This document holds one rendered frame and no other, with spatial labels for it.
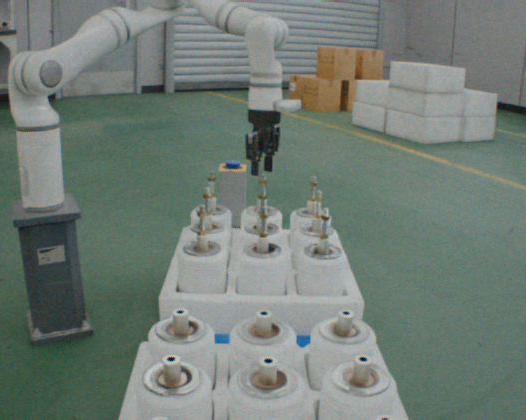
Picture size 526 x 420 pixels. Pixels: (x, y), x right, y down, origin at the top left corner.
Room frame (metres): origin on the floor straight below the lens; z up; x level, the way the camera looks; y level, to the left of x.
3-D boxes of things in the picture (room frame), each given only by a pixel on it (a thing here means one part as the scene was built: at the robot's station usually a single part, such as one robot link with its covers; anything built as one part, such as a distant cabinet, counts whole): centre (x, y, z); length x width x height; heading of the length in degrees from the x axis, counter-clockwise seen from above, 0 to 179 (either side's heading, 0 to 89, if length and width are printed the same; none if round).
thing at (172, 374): (0.53, 0.11, 0.26); 0.02 x 0.02 x 0.03
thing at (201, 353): (0.65, 0.12, 0.16); 0.10 x 0.10 x 0.18
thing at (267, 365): (0.54, -0.01, 0.26); 0.02 x 0.02 x 0.03
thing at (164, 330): (0.65, 0.12, 0.25); 0.08 x 0.08 x 0.01
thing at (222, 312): (1.07, 0.01, 0.09); 0.39 x 0.39 x 0.18; 2
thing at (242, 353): (0.66, 0.00, 0.16); 0.10 x 0.10 x 0.18
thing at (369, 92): (4.16, -0.94, 0.27); 0.39 x 0.39 x 0.18; 31
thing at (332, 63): (5.08, -0.59, 0.45); 0.30 x 0.24 x 0.30; 31
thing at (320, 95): (5.01, -0.46, 0.15); 0.30 x 0.24 x 0.30; 28
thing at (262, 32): (1.18, 0.02, 0.62); 0.09 x 0.07 x 0.15; 149
